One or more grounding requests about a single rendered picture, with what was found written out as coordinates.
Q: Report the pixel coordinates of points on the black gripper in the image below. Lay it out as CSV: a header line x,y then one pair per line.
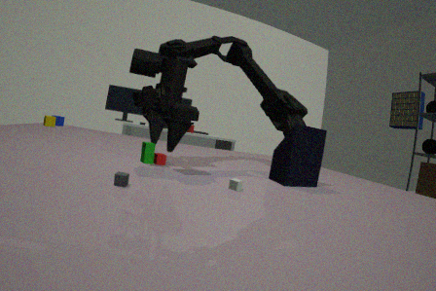
x,y
181,114

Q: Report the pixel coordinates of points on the yellow block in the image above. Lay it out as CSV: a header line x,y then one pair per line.
x,y
49,121

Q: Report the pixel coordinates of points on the red block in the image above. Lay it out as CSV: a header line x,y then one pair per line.
x,y
159,159

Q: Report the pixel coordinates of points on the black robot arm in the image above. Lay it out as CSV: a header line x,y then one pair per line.
x,y
175,56

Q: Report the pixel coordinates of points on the blue block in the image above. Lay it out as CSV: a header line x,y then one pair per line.
x,y
59,121

